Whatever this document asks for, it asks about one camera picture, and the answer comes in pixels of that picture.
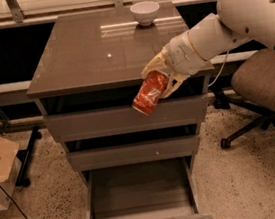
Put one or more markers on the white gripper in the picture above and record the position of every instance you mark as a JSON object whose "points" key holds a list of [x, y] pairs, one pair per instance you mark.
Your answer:
{"points": [[181, 56]]}

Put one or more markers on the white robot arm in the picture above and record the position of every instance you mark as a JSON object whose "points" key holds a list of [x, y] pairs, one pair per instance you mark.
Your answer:
{"points": [[234, 23]]}

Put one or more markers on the bottom grey open drawer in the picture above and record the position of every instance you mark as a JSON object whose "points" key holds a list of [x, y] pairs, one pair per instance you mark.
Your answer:
{"points": [[154, 190]]}

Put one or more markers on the middle grey drawer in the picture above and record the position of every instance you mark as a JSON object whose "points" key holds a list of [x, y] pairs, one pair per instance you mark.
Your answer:
{"points": [[133, 153]]}

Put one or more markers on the brown office chair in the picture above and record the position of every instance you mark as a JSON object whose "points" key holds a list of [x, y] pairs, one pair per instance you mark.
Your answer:
{"points": [[254, 80]]}

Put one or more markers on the red coke can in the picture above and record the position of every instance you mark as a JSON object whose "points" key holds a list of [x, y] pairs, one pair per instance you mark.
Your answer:
{"points": [[149, 94]]}

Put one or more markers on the grey drawer cabinet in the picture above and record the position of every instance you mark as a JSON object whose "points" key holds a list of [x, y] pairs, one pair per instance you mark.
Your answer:
{"points": [[94, 61]]}

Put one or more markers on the top grey drawer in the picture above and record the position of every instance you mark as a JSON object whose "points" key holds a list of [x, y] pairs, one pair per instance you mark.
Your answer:
{"points": [[120, 120]]}

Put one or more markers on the black stand leg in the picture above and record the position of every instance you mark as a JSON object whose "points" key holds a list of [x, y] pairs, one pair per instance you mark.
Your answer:
{"points": [[25, 155]]}

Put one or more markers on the white ceramic bowl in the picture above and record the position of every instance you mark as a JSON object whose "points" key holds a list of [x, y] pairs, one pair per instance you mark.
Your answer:
{"points": [[145, 13]]}

